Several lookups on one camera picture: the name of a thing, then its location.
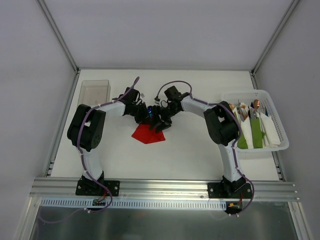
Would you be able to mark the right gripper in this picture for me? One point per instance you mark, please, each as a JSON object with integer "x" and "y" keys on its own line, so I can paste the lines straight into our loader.
{"x": 163, "y": 116}

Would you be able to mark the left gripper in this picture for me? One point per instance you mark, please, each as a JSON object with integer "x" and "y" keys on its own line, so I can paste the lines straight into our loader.
{"x": 143, "y": 114}

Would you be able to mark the iridescent purple spoon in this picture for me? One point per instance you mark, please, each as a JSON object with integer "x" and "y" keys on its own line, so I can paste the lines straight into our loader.
{"x": 150, "y": 111}

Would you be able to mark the red paper napkin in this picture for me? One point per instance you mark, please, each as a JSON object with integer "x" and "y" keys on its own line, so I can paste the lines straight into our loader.
{"x": 147, "y": 136}

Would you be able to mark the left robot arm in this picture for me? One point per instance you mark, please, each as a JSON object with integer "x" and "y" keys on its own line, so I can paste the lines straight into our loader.
{"x": 87, "y": 126}

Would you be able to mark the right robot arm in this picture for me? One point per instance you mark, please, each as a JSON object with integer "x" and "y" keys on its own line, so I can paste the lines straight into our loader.
{"x": 221, "y": 124}

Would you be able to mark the left green napkin roll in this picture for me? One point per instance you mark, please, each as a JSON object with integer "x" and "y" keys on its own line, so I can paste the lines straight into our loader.
{"x": 242, "y": 142}

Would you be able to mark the white napkin roll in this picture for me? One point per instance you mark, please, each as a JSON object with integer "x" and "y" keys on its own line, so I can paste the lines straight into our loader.
{"x": 242, "y": 111}

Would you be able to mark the right white napkin rolls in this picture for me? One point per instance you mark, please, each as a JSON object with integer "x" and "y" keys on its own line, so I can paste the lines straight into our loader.
{"x": 270, "y": 138}

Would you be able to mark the clear plastic box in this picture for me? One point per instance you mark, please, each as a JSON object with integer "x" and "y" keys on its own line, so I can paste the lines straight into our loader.
{"x": 94, "y": 92}

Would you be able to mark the gold spoon in basket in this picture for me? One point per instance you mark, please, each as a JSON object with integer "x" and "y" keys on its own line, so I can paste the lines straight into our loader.
{"x": 232, "y": 107}

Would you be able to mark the white plastic basket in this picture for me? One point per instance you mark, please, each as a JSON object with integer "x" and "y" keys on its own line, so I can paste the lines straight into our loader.
{"x": 267, "y": 107}

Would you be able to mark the copper spoon in basket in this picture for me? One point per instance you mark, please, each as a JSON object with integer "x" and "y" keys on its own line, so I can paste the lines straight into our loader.
{"x": 256, "y": 105}

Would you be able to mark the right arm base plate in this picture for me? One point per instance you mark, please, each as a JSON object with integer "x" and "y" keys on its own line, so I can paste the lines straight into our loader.
{"x": 219, "y": 190}

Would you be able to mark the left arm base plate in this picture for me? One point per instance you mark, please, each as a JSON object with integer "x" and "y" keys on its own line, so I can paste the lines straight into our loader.
{"x": 86, "y": 187}

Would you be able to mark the white slotted cable duct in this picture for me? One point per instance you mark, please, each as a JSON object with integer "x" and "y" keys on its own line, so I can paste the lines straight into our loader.
{"x": 155, "y": 204}

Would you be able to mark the aluminium front rail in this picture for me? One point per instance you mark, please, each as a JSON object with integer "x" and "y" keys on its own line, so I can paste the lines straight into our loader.
{"x": 149, "y": 189}

